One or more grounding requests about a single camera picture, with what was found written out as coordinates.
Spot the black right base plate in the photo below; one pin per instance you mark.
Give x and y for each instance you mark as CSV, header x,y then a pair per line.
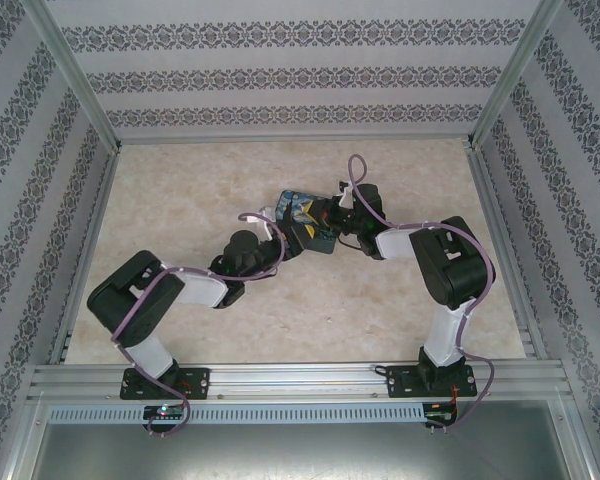
x,y
405,382

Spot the aluminium frame post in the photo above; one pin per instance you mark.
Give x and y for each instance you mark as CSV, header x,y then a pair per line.
x,y
517,70
75,75

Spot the aluminium mounting rail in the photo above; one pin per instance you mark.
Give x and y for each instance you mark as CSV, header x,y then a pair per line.
x,y
300,380

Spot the controller board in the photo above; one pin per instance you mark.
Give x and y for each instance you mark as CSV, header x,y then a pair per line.
x,y
166,412
440,412

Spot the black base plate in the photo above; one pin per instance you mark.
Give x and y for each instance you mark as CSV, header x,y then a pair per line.
x,y
405,382
195,382

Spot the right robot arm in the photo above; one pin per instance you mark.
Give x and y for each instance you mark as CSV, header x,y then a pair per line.
x,y
450,270

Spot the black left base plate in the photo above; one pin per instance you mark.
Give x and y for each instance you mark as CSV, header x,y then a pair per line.
x,y
195,382

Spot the starry night print box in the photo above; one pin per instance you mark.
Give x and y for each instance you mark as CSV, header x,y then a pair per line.
x,y
292,210

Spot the grey metal sheet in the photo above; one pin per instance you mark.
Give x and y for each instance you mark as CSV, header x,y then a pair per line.
x,y
300,452

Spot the left controller board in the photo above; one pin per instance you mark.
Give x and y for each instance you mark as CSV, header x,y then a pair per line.
x,y
166,412

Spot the right controller board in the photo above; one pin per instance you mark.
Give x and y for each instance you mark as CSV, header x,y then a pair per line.
x,y
440,412

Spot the aluminium side rail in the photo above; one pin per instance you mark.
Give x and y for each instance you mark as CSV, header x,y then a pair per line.
x,y
507,250
87,250

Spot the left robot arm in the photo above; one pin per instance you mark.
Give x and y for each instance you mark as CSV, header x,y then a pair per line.
x,y
140,305

